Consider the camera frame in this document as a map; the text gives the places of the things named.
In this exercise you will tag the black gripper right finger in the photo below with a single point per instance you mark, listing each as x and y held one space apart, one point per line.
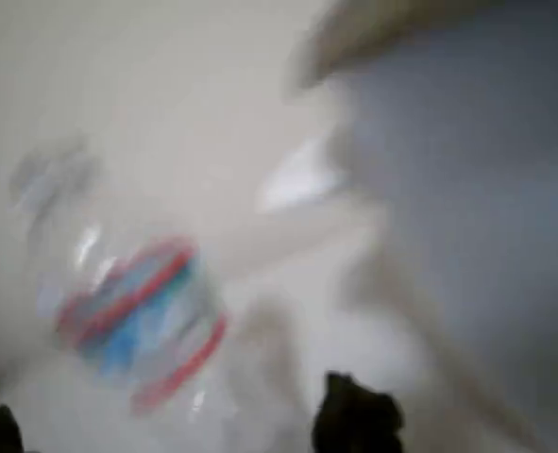
359 420

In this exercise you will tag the clear plastic water bottle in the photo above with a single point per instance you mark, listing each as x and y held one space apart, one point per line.
132 302

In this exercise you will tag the white rice cooker body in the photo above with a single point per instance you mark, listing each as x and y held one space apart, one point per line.
472 165

